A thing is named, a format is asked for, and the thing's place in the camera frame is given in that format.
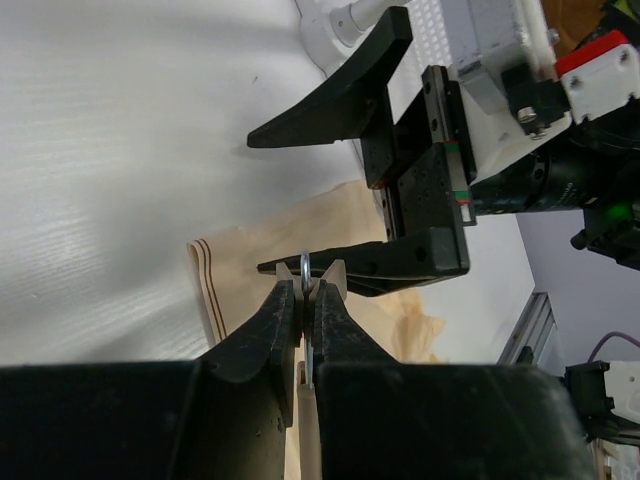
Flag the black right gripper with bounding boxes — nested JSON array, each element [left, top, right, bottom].
[[255, 64, 640, 297]]

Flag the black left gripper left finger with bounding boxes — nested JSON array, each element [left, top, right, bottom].
[[1, 281, 295, 479]]

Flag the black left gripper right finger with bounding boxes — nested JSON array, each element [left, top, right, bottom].
[[314, 283, 595, 479]]

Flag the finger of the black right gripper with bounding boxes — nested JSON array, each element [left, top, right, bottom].
[[247, 7, 413, 188]]

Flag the wooden clip hanger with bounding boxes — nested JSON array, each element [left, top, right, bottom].
[[276, 251, 348, 479]]

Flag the beige underwear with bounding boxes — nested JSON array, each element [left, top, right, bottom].
[[186, 180, 447, 480]]

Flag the white clothes rack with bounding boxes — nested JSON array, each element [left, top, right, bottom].
[[295, 0, 408, 77]]

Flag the white plastic basket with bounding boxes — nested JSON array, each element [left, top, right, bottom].
[[388, 0, 451, 122]]

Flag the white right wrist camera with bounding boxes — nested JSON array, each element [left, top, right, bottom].
[[441, 1, 639, 180]]

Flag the aluminium mounting rail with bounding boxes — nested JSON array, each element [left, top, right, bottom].
[[497, 292, 555, 367]]

